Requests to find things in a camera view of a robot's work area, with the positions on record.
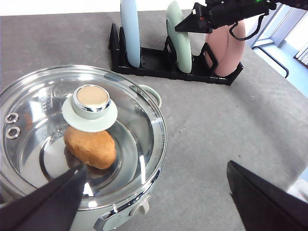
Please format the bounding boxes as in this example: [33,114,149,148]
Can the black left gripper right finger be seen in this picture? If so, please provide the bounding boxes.
[227,160,308,231]

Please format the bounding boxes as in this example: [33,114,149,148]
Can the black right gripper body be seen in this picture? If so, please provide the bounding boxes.
[205,0,277,29]

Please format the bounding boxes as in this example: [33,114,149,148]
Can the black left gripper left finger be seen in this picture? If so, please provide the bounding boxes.
[0,164,88,231]

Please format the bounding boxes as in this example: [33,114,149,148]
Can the green plate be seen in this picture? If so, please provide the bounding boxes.
[166,0,192,73]

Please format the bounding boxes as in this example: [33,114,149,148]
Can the brown potato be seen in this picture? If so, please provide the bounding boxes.
[64,126,116,170]

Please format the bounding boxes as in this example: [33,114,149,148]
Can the glass steamer lid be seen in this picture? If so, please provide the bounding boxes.
[0,65,168,212]

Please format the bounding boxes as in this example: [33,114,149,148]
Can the pink plate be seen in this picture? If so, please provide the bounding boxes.
[205,21,245,76]

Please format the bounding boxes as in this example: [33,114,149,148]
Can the black plate rack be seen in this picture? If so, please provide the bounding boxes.
[109,23,243,85]

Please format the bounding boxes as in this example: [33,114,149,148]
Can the blue plate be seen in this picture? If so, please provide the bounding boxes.
[120,0,140,67]

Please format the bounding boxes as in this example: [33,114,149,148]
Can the green electric steamer pot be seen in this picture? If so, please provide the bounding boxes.
[0,65,168,231]

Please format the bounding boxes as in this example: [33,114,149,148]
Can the black cable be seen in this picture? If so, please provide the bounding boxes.
[229,12,269,40]

